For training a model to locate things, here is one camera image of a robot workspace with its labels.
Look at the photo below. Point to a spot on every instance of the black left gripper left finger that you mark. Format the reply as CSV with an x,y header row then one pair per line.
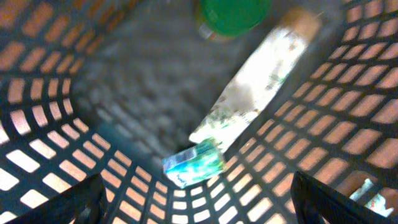
x,y
85,202

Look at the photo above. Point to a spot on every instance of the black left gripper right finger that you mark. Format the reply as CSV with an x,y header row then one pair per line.
x,y
314,202

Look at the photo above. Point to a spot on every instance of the teal small tissue pack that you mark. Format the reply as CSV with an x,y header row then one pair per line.
x,y
195,164

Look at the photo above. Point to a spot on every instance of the white cone-shaped pouch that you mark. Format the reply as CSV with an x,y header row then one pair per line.
x,y
259,79

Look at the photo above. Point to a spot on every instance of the green lid jar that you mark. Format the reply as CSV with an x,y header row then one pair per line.
x,y
223,20

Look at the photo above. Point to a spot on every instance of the grey plastic mesh basket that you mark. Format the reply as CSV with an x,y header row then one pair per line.
x,y
114,87

